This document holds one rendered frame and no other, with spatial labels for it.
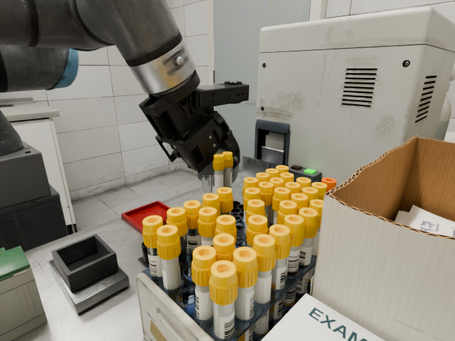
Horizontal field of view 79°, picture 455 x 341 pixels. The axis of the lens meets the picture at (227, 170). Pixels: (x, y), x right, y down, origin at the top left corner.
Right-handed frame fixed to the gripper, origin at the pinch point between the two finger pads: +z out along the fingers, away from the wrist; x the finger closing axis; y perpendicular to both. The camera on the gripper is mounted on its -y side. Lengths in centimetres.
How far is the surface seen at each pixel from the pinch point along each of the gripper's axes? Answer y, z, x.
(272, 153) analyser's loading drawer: -10.8, 4.7, 0.4
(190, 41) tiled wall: -145, 35, -193
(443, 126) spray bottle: -44, 19, 23
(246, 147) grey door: -97, 107, -115
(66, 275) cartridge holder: 26.1, -13.6, 5.7
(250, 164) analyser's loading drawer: -5.5, 2.9, -0.8
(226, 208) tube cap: 12.3, -13.5, 15.9
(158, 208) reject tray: 13.1, -2.4, -5.4
